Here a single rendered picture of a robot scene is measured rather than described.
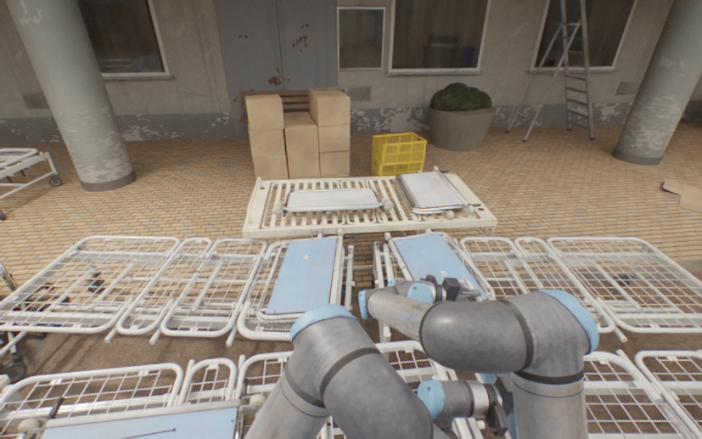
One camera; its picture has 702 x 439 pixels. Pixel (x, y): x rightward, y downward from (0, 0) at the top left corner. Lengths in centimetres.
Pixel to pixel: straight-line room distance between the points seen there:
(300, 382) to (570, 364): 43
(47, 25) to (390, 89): 477
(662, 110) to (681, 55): 70
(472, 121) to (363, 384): 555
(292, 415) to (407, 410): 20
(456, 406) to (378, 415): 51
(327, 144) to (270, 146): 69
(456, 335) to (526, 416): 19
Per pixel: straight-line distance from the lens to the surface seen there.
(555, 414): 71
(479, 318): 61
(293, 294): 200
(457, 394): 103
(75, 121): 519
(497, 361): 62
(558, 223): 433
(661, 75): 667
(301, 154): 438
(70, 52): 508
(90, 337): 308
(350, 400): 54
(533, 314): 64
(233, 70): 666
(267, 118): 423
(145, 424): 169
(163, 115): 716
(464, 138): 604
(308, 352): 60
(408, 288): 116
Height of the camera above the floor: 189
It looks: 30 degrees down
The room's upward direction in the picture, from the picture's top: straight up
